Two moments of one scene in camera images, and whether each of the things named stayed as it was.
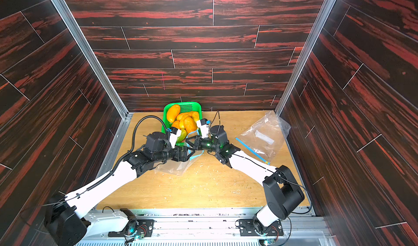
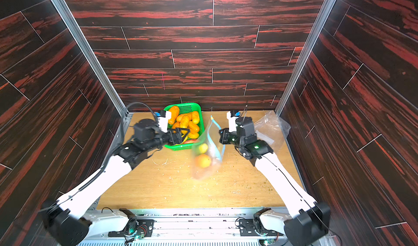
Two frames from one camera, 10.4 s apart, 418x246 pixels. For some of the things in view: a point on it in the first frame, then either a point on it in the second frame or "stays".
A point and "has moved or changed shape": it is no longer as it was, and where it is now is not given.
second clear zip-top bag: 266,137 stays
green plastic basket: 184,106 stays
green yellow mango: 182,136 has moved or changed shape
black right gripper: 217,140 -> 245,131
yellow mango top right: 195,115 stays
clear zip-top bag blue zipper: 176,167 -> 207,152
